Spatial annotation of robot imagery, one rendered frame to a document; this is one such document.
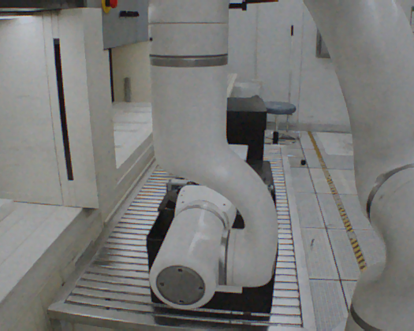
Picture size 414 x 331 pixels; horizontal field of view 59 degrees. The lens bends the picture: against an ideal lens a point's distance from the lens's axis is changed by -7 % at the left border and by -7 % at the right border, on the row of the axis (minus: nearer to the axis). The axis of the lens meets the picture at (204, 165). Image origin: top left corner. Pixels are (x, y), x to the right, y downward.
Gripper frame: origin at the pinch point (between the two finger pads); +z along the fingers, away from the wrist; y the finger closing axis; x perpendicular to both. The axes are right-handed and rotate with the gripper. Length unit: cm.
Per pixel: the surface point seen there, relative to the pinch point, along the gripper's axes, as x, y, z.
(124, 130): -18, -54, 97
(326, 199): -107, 65, 223
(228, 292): -24.4, 3.5, -2.0
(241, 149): 2.7, 4.6, 13.9
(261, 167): -20, 9, 62
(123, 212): -29, -35, 40
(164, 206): -7.0, -10.7, 2.8
